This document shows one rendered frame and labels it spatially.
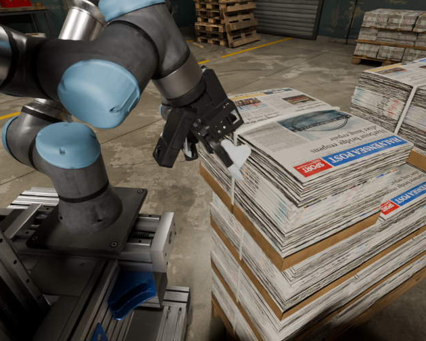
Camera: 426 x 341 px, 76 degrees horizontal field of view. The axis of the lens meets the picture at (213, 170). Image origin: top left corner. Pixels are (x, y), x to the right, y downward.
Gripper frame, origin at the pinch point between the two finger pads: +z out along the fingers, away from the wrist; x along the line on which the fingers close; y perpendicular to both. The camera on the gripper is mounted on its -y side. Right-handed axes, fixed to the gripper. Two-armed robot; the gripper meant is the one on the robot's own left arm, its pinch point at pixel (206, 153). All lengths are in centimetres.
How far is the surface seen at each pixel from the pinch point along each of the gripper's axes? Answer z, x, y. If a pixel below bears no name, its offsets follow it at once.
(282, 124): 26.9, 4.6, 20.3
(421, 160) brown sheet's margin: 36, 55, 1
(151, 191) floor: -95, 1, -85
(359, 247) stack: 45.2, 19.0, -8.5
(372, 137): 40.2, 16.1, 20.6
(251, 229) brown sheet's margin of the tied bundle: 34.1, -6.6, 0.6
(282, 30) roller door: -566, 522, -72
